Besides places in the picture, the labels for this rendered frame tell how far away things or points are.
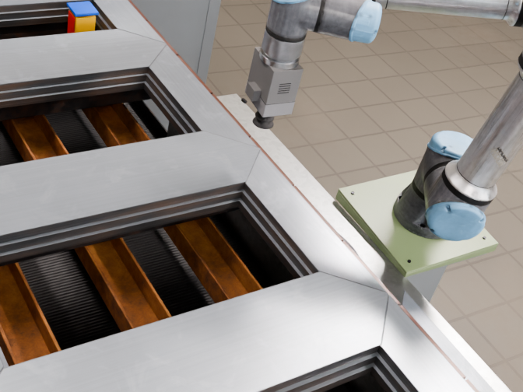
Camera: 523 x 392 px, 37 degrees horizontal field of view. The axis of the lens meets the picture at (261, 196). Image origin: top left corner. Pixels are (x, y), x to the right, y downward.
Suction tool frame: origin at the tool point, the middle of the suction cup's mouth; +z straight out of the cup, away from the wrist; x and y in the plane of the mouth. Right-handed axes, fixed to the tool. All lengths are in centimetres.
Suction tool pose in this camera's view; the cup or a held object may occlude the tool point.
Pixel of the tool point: (263, 122)
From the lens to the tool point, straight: 157.7
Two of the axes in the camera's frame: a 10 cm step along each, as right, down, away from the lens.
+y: 4.2, 6.6, -6.3
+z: -2.0, 7.4, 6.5
